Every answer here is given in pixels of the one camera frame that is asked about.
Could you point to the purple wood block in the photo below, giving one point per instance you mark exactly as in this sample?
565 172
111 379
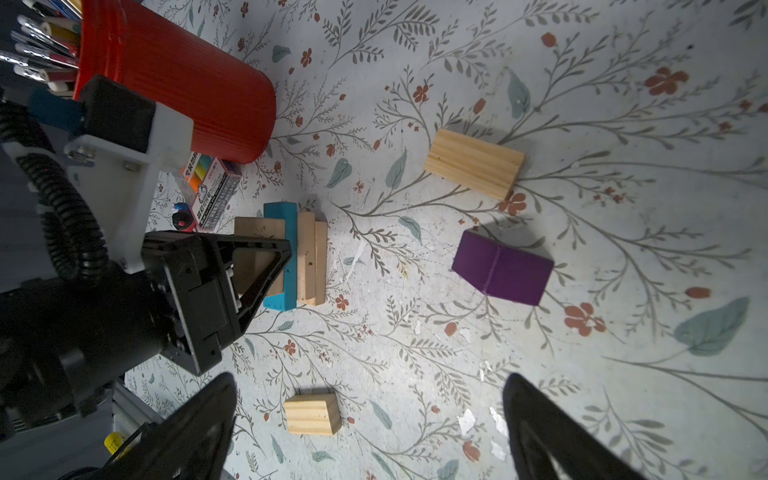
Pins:
501 271

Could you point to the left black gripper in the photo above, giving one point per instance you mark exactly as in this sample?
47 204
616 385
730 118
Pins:
62 345

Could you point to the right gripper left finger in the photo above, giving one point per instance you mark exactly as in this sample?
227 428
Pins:
190 444

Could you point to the coloured pencils in cup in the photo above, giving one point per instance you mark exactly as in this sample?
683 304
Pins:
40 46

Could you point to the highlighter pen pack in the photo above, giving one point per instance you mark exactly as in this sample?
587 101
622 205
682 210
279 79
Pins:
207 185

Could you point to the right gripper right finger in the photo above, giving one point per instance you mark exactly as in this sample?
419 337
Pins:
541 434

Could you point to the grooved wood block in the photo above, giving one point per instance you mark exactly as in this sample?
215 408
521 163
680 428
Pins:
313 414
481 166

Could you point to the yellow tube on front rail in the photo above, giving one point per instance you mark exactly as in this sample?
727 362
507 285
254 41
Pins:
113 442

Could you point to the teal wood block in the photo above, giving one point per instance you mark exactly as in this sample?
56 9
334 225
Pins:
288 212

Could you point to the red pencil cup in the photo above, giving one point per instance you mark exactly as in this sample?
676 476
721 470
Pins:
232 104

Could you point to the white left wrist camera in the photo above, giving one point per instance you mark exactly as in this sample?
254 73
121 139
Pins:
93 165

